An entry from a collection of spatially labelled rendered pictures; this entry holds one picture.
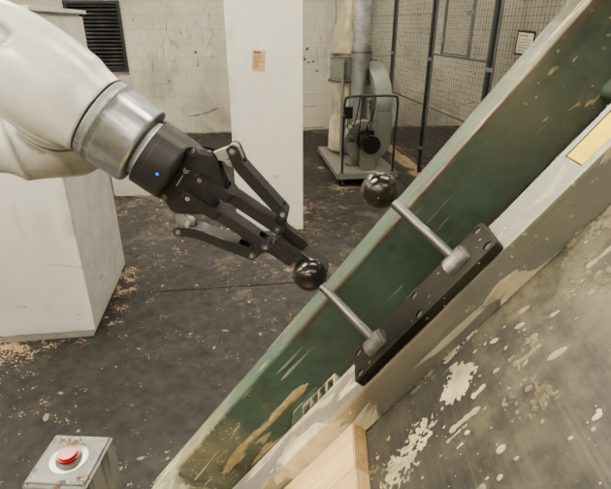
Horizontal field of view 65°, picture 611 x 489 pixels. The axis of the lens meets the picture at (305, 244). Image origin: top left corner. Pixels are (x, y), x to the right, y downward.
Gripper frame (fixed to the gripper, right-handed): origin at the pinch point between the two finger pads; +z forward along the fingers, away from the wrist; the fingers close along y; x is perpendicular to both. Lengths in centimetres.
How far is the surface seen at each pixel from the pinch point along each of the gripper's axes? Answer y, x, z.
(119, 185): 236, -430, -101
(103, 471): 66, -13, 0
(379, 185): -12.7, 4.9, 0.7
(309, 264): -1.4, 4.3, 0.5
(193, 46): 133, -759, -172
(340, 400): 7.5, 9.7, 11.5
